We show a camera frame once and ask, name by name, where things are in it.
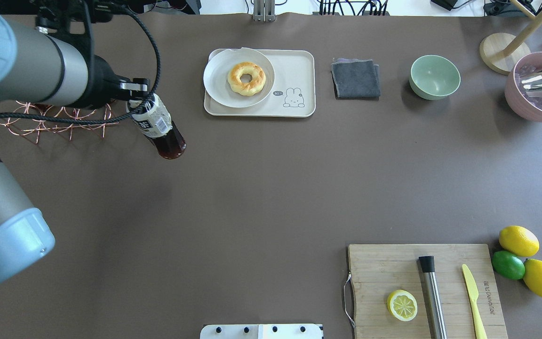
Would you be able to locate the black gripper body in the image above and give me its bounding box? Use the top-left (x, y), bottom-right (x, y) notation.
top-left (85, 56), bottom-right (151, 108)

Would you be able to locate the tea bottle dark liquid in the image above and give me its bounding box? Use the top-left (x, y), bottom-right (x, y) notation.
top-left (126, 94), bottom-right (186, 160)

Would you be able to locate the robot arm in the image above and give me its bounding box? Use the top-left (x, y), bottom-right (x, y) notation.
top-left (0, 0), bottom-right (159, 283)

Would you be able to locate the beige serving tray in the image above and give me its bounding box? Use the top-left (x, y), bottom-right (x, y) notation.
top-left (203, 48), bottom-right (316, 118)

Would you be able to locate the white plate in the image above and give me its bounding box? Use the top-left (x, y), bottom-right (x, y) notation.
top-left (203, 48), bottom-right (275, 109)

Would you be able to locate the glazed donut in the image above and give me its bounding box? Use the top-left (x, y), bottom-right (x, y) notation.
top-left (227, 62), bottom-right (267, 97)

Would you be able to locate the grey folded cloth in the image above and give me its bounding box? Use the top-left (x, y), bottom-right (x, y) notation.
top-left (331, 58), bottom-right (381, 99)

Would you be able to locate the green bowl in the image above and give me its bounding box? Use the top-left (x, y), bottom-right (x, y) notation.
top-left (409, 55), bottom-right (461, 100)

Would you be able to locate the wooden cutting board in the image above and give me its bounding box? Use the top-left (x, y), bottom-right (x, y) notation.
top-left (348, 244), bottom-right (508, 339)

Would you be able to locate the steel muddler black tip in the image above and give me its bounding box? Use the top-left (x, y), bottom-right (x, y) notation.
top-left (419, 256), bottom-right (448, 339)

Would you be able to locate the half lemon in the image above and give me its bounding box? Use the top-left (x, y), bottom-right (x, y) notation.
top-left (386, 289), bottom-right (418, 322)

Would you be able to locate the wooden stand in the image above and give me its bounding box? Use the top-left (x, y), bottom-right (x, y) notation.
top-left (479, 0), bottom-right (542, 75)

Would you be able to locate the green lime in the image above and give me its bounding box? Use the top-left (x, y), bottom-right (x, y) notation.
top-left (491, 250), bottom-right (526, 280)

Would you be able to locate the pink bowl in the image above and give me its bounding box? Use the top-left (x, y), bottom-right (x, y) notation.
top-left (504, 52), bottom-right (542, 122)

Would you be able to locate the yellow plastic knife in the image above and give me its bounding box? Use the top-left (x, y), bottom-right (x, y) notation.
top-left (461, 264), bottom-right (488, 339)

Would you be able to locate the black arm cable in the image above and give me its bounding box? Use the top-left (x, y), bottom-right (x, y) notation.
top-left (0, 5), bottom-right (162, 126)

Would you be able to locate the copper wire bottle rack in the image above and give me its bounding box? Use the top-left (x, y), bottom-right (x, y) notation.
top-left (0, 99), bottom-right (126, 145)

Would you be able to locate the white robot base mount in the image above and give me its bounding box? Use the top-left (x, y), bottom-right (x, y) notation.
top-left (199, 323), bottom-right (325, 339)

